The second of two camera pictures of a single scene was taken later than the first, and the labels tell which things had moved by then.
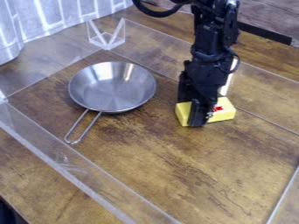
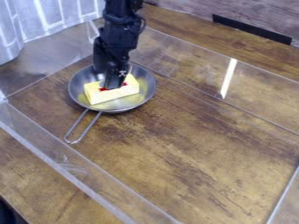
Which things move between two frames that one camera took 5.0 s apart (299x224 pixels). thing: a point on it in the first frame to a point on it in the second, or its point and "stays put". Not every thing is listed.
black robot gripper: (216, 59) to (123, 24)
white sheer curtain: (29, 19) stays put
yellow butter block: (224, 111) to (98, 94)
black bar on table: (265, 32) stays put
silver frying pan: (107, 87) stays put
